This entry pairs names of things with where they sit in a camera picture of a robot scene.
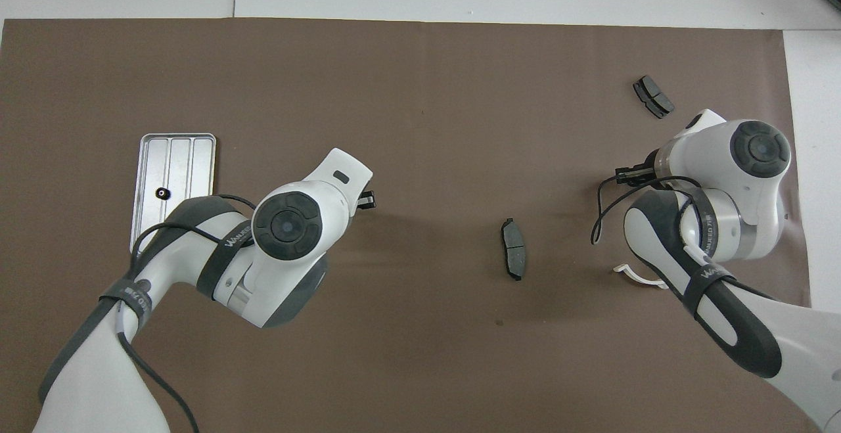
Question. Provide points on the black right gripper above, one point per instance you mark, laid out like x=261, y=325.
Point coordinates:
x=652, y=170

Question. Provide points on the silver metal tray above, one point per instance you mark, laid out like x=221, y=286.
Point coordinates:
x=177, y=157

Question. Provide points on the white curved plastic bracket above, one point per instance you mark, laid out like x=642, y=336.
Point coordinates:
x=640, y=280

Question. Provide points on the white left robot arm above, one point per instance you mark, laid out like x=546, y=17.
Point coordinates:
x=85, y=380

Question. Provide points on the dark grey brake pad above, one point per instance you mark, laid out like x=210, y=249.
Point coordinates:
x=654, y=96
x=514, y=249

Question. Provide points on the brown paper mat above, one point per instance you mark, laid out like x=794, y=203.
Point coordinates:
x=420, y=91

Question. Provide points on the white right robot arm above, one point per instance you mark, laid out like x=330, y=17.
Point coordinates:
x=788, y=341

